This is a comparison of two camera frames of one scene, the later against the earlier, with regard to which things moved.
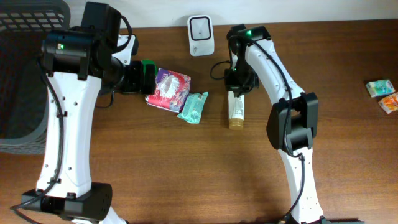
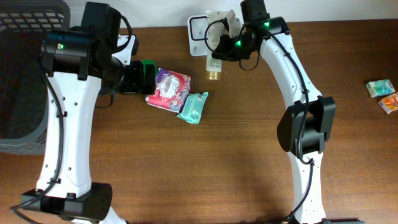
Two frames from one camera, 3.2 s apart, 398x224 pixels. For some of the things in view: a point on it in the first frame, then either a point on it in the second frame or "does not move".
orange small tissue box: x=390 y=102 does not move
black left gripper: x=134 y=84 does not move
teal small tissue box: x=380 y=88 does not move
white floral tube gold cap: x=236 y=109 to x=215 y=22
